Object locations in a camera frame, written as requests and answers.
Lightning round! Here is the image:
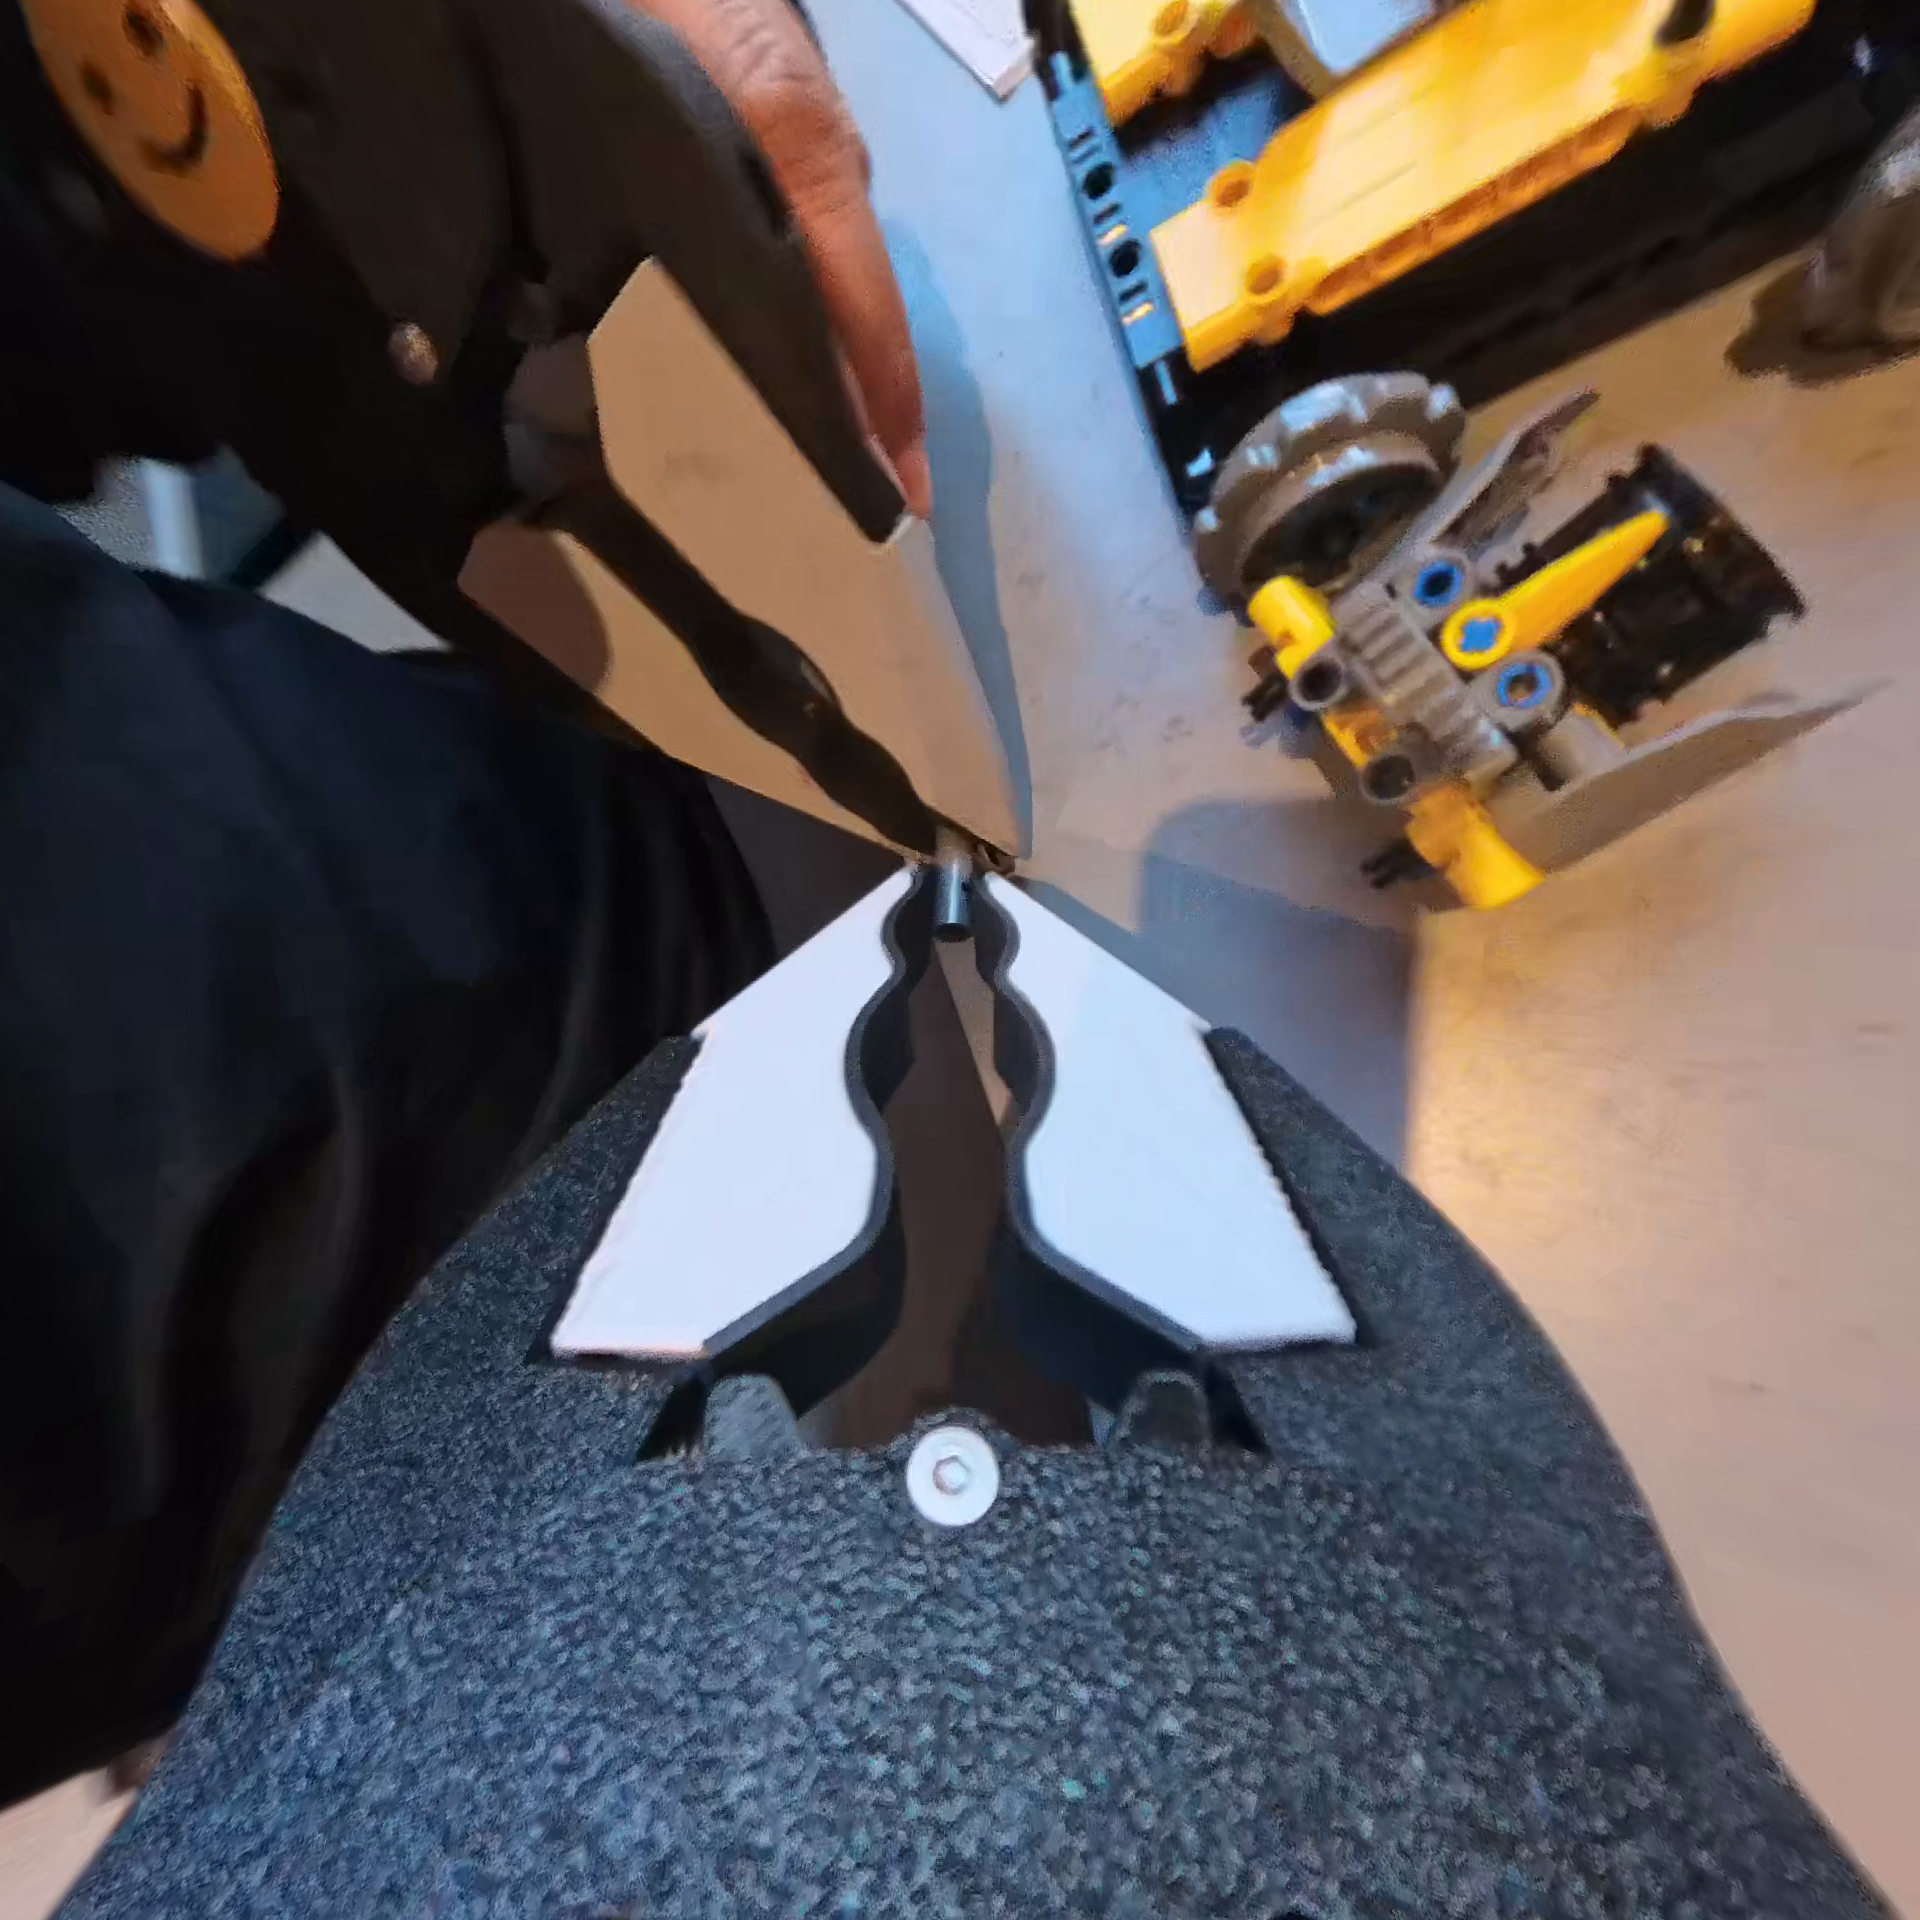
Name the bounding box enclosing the person's left hand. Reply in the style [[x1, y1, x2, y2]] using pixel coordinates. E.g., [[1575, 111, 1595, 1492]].
[[637, 0, 938, 518]]

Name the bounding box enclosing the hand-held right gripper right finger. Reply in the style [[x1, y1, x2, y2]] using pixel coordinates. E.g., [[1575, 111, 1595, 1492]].
[[966, 871, 1361, 1386]]

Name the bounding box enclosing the person's black top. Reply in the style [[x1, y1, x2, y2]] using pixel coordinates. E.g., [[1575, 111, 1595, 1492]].
[[0, 479, 789, 1807]]

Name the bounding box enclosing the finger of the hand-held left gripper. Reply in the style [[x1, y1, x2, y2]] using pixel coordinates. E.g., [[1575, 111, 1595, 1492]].
[[450, 517, 925, 866], [580, 253, 1039, 866]]

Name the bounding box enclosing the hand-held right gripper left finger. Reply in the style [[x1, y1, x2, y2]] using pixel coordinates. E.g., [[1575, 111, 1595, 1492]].
[[550, 871, 955, 1406]]

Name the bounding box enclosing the grey desk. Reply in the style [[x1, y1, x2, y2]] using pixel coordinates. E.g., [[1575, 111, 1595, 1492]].
[[707, 0, 1920, 1892]]

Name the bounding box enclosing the yellow grey wheel assembly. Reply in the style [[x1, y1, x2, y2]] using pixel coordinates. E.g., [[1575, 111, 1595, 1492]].
[[1191, 369, 1877, 917]]

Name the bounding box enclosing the yellow black toy vehicle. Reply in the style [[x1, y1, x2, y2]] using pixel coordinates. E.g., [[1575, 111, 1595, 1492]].
[[1030, 0, 1920, 512]]

